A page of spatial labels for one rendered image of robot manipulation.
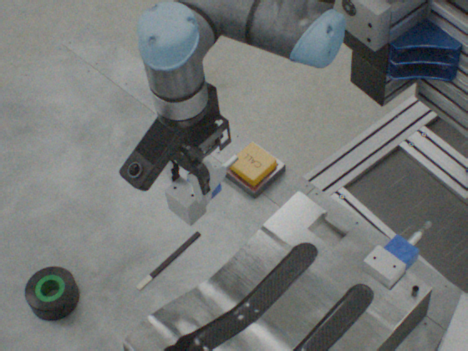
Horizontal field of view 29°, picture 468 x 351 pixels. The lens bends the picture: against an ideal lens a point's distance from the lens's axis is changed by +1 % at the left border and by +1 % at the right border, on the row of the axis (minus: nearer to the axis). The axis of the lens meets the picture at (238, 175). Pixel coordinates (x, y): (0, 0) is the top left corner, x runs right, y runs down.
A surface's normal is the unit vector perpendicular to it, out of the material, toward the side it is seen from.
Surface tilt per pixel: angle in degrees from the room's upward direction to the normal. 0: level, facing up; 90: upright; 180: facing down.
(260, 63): 0
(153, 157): 29
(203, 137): 0
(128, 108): 0
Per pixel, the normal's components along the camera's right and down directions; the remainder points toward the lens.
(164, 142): -0.40, -0.20
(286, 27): -0.41, 0.18
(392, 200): -0.07, -0.57
